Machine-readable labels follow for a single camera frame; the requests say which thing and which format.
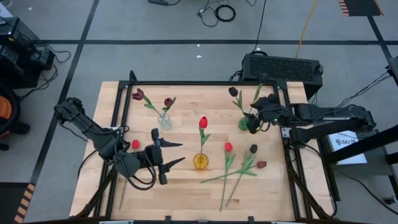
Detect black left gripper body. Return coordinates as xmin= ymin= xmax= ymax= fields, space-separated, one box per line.
xmin=143 ymin=128 xmax=169 ymax=185

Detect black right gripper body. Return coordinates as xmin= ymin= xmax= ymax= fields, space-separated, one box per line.
xmin=246 ymin=93 xmax=292 ymax=135

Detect clear glass vase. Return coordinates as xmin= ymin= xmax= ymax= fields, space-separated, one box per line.
xmin=157 ymin=112 xmax=173 ymax=131

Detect yellow glass vase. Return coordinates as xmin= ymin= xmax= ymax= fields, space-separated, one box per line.
xmin=192 ymin=152 xmax=210 ymax=170

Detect black computer case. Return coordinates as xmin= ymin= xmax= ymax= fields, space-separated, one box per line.
xmin=241 ymin=52 xmax=324 ymax=101

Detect white printed box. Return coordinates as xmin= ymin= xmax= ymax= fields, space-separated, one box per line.
xmin=328 ymin=130 xmax=368 ymax=166

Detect black metal beam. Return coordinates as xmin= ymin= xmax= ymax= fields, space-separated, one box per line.
xmin=325 ymin=124 xmax=398 ymax=164

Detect dark grey side table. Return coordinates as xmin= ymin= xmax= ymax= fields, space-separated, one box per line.
xmin=323 ymin=129 xmax=398 ymax=202

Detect black mat with orange stripes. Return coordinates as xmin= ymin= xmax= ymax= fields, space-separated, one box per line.
xmin=338 ymin=0 xmax=384 ymax=17
xmin=0 ymin=182 xmax=35 ymax=224

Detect black power strip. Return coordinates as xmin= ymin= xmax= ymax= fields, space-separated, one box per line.
xmin=147 ymin=0 xmax=183 ymax=6

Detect orange and black chair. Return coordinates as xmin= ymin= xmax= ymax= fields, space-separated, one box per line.
xmin=0 ymin=86 xmax=31 ymax=152

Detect black equipment cart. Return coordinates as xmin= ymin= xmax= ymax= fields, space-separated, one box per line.
xmin=0 ymin=17 xmax=57 ymax=90

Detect curved black floor cable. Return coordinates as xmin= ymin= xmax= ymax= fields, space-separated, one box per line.
xmin=76 ymin=149 xmax=98 ymax=180

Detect long black cable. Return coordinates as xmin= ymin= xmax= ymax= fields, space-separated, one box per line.
xmin=252 ymin=0 xmax=267 ymax=54

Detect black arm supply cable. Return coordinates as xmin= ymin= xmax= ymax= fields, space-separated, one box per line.
xmin=58 ymin=121 xmax=90 ymax=142

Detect yellow floor cable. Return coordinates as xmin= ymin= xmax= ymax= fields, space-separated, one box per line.
xmin=295 ymin=0 xmax=320 ymax=59

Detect black cable bundle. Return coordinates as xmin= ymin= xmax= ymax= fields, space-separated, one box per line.
xmin=329 ymin=71 xmax=392 ymax=108

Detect coiled black cable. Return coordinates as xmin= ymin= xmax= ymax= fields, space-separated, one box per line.
xmin=214 ymin=4 xmax=236 ymax=22

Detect black cable with connectors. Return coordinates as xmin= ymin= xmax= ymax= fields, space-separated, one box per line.
xmin=197 ymin=0 xmax=218 ymax=28

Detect tangled black cables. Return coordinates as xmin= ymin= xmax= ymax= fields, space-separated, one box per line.
xmin=18 ymin=43 xmax=72 ymax=102

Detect black plug with cable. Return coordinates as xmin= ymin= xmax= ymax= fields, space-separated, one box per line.
xmin=348 ymin=176 xmax=398 ymax=206

